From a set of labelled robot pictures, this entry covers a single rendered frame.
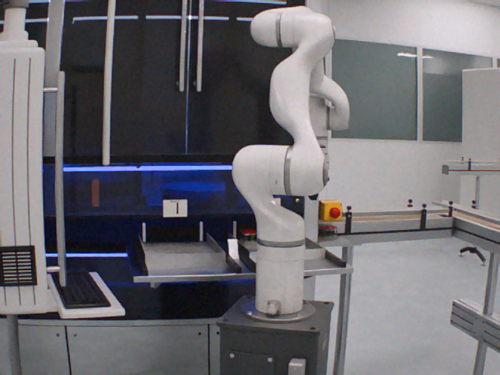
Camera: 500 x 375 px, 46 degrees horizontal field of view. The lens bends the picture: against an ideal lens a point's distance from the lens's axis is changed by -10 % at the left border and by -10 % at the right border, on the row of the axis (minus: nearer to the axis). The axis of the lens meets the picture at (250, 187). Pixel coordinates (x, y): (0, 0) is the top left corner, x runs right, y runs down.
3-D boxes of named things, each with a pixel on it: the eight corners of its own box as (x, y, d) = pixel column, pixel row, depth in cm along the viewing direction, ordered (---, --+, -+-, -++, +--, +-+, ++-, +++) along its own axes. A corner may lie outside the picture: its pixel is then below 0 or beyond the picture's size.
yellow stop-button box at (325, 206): (318, 218, 248) (318, 199, 247) (335, 218, 250) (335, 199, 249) (324, 222, 241) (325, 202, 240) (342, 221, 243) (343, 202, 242)
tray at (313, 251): (228, 241, 242) (228, 231, 242) (295, 239, 249) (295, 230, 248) (249, 262, 210) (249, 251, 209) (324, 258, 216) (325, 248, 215)
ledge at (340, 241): (307, 239, 256) (307, 235, 256) (337, 238, 259) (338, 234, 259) (318, 247, 243) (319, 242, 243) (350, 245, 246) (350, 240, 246)
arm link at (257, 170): (300, 248, 154) (303, 147, 151) (225, 243, 159) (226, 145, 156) (308, 239, 166) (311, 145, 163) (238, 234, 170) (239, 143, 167)
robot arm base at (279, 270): (308, 326, 152) (312, 252, 150) (232, 319, 157) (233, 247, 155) (321, 304, 170) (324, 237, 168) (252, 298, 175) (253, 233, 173)
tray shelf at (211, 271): (125, 248, 234) (125, 242, 233) (307, 243, 250) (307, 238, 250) (133, 282, 187) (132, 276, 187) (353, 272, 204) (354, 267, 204)
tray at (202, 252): (138, 242, 235) (138, 234, 234) (207, 242, 241) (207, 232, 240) (145, 265, 202) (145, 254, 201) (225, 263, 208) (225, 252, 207)
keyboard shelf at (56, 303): (24, 281, 209) (24, 274, 208) (97, 278, 220) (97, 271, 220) (35, 321, 168) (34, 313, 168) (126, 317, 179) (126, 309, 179)
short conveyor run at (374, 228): (309, 247, 252) (311, 207, 250) (297, 239, 267) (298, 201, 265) (453, 238, 268) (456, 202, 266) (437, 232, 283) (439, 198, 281)
